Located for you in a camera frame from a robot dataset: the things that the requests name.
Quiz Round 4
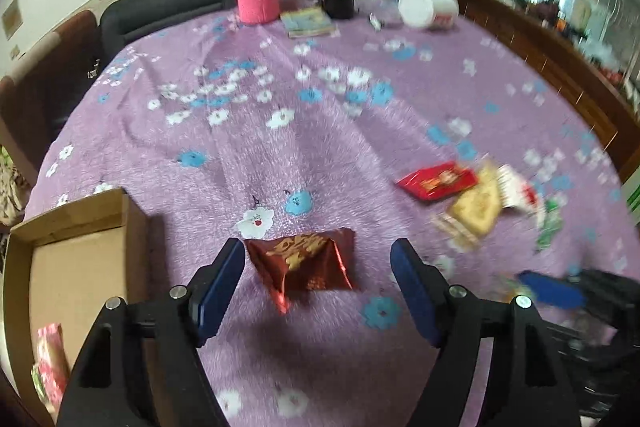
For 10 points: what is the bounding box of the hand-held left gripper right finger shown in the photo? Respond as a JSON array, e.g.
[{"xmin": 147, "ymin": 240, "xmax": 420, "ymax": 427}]
[{"xmin": 390, "ymin": 238, "xmax": 583, "ymax": 427}]

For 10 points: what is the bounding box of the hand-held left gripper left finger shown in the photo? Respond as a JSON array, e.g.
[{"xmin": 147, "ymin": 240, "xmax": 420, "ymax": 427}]
[{"xmin": 56, "ymin": 237, "xmax": 247, "ymax": 427}]

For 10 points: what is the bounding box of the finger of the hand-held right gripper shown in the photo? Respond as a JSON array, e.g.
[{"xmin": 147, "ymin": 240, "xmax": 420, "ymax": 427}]
[{"xmin": 517, "ymin": 271, "xmax": 587, "ymax": 309}]

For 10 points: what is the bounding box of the dark red foil snack packet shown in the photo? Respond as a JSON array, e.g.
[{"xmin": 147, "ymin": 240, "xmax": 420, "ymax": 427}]
[{"xmin": 244, "ymin": 227, "xmax": 357, "ymax": 314}]

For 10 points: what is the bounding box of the cardboard box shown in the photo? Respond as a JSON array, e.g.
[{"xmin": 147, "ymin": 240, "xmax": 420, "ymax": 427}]
[{"xmin": 0, "ymin": 188, "xmax": 151, "ymax": 427}]

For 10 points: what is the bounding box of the pink cartoon snack packet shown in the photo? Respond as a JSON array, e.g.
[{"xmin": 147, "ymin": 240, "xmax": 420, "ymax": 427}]
[{"xmin": 31, "ymin": 323, "xmax": 71, "ymax": 410}]

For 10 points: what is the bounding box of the green round candy packet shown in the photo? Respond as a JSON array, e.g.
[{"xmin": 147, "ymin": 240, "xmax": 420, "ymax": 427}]
[{"xmin": 536, "ymin": 201, "xmax": 564, "ymax": 251}]

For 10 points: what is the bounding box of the yellow biscuit packet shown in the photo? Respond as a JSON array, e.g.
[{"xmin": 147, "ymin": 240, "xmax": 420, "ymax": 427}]
[{"xmin": 432, "ymin": 166, "xmax": 503, "ymax": 254}]

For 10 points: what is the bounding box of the white packet with red print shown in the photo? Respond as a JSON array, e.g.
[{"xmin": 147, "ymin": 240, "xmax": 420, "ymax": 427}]
[{"xmin": 499, "ymin": 164, "xmax": 547, "ymax": 214}]

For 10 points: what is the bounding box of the red cartoon-face snack packet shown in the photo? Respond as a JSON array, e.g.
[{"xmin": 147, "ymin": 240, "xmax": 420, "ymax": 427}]
[{"xmin": 396, "ymin": 161, "xmax": 479, "ymax": 204}]

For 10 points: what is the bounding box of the purple floral tablecloth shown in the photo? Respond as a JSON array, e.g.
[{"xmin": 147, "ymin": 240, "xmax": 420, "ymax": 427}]
[{"xmin": 22, "ymin": 0, "xmax": 640, "ymax": 427}]

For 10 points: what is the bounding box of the wooden cabinet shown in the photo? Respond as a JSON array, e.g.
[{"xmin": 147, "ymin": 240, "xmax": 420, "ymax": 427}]
[{"xmin": 430, "ymin": 0, "xmax": 640, "ymax": 182}]

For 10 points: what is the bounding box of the wooden chair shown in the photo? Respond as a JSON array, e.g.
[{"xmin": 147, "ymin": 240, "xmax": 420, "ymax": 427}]
[{"xmin": 0, "ymin": 9, "xmax": 106, "ymax": 188}]

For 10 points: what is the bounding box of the small green booklet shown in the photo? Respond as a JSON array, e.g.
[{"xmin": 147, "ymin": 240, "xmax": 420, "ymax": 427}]
[{"xmin": 280, "ymin": 6, "xmax": 340, "ymax": 39}]

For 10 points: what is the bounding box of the white plastic jar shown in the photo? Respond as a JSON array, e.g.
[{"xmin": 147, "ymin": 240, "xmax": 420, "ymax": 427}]
[{"xmin": 398, "ymin": 0, "xmax": 460, "ymax": 30}]

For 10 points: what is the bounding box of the black sofa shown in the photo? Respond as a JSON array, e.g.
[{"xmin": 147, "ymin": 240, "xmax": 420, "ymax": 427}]
[{"xmin": 100, "ymin": 0, "xmax": 408, "ymax": 62}]

